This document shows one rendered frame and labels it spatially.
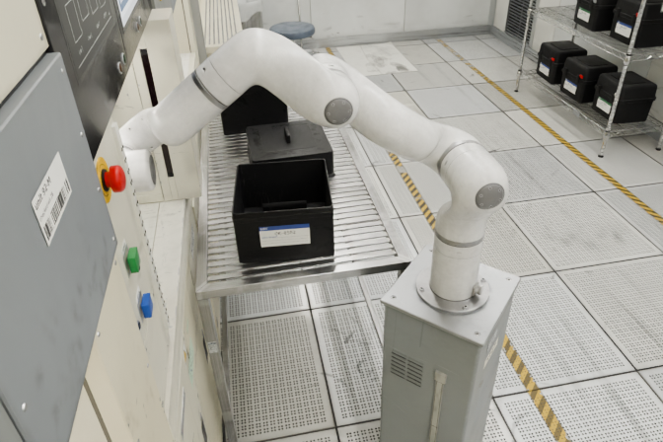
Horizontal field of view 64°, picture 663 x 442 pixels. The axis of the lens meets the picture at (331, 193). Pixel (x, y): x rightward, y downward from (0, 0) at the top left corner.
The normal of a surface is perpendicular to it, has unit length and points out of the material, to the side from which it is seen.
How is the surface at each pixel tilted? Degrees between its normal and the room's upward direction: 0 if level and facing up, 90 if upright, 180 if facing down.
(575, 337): 0
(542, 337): 0
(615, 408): 0
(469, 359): 90
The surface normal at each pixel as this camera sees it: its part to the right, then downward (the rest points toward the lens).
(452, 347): -0.56, 0.46
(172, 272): -0.03, -0.84
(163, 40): 0.19, 0.52
